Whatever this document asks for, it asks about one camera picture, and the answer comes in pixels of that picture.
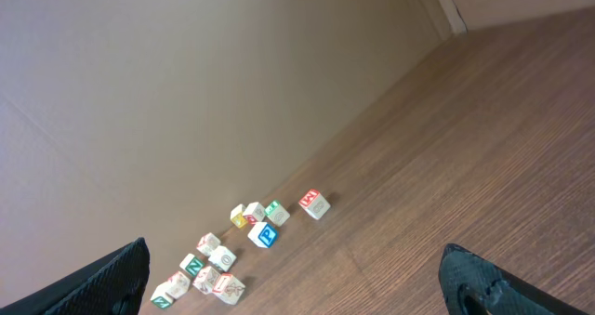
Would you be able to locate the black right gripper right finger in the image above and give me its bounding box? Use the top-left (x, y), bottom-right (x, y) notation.
top-left (438, 243), bottom-right (586, 315)

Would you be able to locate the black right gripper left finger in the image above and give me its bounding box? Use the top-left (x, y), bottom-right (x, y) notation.
top-left (1, 237), bottom-right (150, 315)

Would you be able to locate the red 6 number block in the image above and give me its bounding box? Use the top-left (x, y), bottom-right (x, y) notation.
top-left (192, 266), bottom-right (220, 295)

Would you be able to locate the red I letter block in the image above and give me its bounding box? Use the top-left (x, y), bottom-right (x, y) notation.
top-left (212, 273), bottom-right (245, 305)

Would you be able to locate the blue P letter block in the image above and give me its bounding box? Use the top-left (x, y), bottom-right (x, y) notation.
top-left (248, 222), bottom-right (278, 248)

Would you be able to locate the green Z letter block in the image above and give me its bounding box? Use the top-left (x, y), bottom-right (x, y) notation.
top-left (150, 282), bottom-right (175, 309)

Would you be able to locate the red V letter block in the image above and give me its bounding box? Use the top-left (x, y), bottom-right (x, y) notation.
top-left (165, 271), bottom-right (192, 300)

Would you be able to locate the green N letter block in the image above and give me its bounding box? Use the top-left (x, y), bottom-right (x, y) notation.
top-left (179, 254), bottom-right (205, 277)

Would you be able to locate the red X letter block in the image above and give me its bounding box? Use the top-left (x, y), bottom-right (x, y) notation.
top-left (196, 232), bottom-right (221, 257)

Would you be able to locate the green-sided pattern block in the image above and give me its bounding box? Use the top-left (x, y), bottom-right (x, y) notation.
top-left (208, 245), bottom-right (237, 272)

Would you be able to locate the yellow wooden block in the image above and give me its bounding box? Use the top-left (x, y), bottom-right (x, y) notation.
top-left (230, 203), bottom-right (247, 229)

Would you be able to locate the red D letter block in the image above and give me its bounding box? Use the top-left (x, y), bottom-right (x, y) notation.
top-left (243, 202), bottom-right (266, 225)

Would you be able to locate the green E letter block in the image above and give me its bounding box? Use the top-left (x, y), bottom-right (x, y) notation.
top-left (265, 200), bottom-right (290, 227)

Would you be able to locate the red M letter block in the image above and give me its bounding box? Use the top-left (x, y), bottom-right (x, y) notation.
top-left (298, 189), bottom-right (331, 220)

